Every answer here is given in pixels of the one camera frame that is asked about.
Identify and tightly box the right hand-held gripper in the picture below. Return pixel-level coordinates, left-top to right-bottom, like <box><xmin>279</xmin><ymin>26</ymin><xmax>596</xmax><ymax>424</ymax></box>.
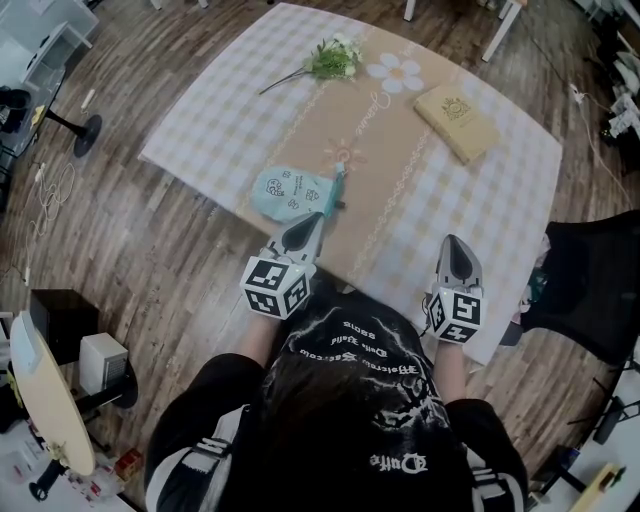
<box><xmin>427</xmin><ymin>234</ymin><xmax>489</xmax><ymax>345</ymax></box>

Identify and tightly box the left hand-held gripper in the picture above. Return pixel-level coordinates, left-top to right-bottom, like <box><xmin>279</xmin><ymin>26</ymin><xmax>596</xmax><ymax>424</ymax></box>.
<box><xmin>239</xmin><ymin>212</ymin><xmax>325</xmax><ymax>320</ymax></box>

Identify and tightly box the light blue pencil pouch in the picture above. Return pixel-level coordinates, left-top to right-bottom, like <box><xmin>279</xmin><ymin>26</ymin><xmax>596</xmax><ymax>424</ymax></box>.
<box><xmin>249</xmin><ymin>160</ymin><xmax>349</xmax><ymax>225</ymax></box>

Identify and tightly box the person's left forearm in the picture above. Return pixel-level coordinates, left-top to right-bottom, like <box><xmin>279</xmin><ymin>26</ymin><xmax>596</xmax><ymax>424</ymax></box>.
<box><xmin>239</xmin><ymin>314</ymin><xmax>281</xmax><ymax>374</ymax></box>

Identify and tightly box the person's right forearm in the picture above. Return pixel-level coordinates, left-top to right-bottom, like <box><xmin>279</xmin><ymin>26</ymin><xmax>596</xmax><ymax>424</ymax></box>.
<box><xmin>432</xmin><ymin>342</ymin><xmax>469</xmax><ymax>404</ymax></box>

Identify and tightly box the table with checkered cloth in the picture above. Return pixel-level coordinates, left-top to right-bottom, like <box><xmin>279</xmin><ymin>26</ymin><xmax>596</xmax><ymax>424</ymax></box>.
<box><xmin>138</xmin><ymin>2</ymin><xmax>564</xmax><ymax>365</ymax></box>

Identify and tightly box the pile of colourful fabric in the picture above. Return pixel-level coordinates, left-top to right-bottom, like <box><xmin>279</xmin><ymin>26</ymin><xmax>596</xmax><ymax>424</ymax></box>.
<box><xmin>519</xmin><ymin>234</ymin><xmax>551</xmax><ymax>316</ymax></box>

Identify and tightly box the person's black printed shirt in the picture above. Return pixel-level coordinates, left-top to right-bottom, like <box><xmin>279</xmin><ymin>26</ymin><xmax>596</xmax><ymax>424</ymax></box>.
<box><xmin>144</xmin><ymin>284</ymin><xmax>531</xmax><ymax>512</ymax></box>

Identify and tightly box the black headrest office chair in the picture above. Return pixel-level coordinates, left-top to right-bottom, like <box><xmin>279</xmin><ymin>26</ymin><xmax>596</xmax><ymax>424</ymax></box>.
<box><xmin>499</xmin><ymin>209</ymin><xmax>640</xmax><ymax>366</ymax></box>

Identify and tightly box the beige hardcover book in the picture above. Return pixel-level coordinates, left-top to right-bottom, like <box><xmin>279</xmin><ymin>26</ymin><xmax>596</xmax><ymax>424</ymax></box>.
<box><xmin>413</xmin><ymin>83</ymin><xmax>501</xmax><ymax>166</ymax></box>

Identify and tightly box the artificial white flower bouquet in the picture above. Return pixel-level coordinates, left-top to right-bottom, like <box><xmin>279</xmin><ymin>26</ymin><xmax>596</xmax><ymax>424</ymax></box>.
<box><xmin>258</xmin><ymin>33</ymin><xmax>365</xmax><ymax>96</ymax></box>

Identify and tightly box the black tripod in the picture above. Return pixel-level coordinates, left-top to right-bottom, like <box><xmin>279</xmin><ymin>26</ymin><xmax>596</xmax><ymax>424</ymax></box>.
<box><xmin>567</xmin><ymin>364</ymin><xmax>640</xmax><ymax>446</ymax></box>

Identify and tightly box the black round stool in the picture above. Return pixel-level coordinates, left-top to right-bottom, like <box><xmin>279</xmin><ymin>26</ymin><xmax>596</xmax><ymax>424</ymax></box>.
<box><xmin>69</xmin><ymin>357</ymin><xmax>140</xmax><ymax>424</ymax></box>

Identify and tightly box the white perforated box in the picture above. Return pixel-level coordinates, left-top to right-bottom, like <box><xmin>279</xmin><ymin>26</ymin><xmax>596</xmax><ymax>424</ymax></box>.
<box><xmin>78</xmin><ymin>332</ymin><xmax>130</xmax><ymax>396</ymax></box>

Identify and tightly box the small wood-top desk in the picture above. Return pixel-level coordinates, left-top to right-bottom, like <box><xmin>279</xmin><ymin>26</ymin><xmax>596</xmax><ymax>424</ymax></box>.
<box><xmin>403</xmin><ymin>0</ymin><xmax>524</xmax><ymax>62</ymax></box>

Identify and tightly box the black cabinet box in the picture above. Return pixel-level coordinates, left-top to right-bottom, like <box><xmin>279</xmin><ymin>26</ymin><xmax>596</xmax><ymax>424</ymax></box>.
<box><xmin>29</xmin><ymin>288</ymin><xmax>101</xmax><ymax>366</ymax></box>

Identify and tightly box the yellow box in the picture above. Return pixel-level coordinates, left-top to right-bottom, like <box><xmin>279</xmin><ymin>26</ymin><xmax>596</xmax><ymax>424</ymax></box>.
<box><xmin>569</xmin><ymin>462</ymin><xmax>626</xmax><ymax>512</ymax></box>

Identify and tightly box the red box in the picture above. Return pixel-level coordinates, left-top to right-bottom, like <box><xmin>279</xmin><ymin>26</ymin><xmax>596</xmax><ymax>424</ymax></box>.
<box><xmin>114</xmin><ymin>447</ymin><xmax>145</xmax><ymax>476</ymax></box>

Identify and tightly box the round black bar table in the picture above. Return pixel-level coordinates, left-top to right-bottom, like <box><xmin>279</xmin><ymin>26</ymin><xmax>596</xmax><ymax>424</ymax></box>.
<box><xmin>12</xmin><ymin>64</ymin><xmax>104</xmax><ymax>160</ymax></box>

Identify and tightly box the white flat box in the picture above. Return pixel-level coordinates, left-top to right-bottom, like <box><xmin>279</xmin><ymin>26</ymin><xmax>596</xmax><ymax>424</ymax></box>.
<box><xmin>14</xmin><ymin>310</ymin><xmax>44</xmax><ymax>374</ymax></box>

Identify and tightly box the round wooden table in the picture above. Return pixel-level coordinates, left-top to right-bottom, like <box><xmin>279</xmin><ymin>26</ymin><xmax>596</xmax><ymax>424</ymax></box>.
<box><xmin>9</xmin><ymin>309</ymin><xmax>96</xmax><ymax>476</ymax></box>

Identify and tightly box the white shelf unit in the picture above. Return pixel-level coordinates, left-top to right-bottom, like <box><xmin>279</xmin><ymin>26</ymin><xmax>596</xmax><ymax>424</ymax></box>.
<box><xmin>19</xmin><ymin>0</ymin><xmax>101</xmax><ymax>91</ymax></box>

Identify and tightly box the white floor cable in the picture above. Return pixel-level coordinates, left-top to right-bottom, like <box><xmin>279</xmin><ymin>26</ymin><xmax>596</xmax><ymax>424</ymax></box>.
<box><xmin>22</xmin><ymin>162</ymin><xmax>76</xmax><ymax>286</ymax></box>

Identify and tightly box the black handle tool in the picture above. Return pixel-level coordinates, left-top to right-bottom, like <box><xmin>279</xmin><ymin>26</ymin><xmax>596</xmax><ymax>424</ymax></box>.
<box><xmin>28</xmin><ymin>459</ymin><xmax>66</xmax><ymax>503</ymax></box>

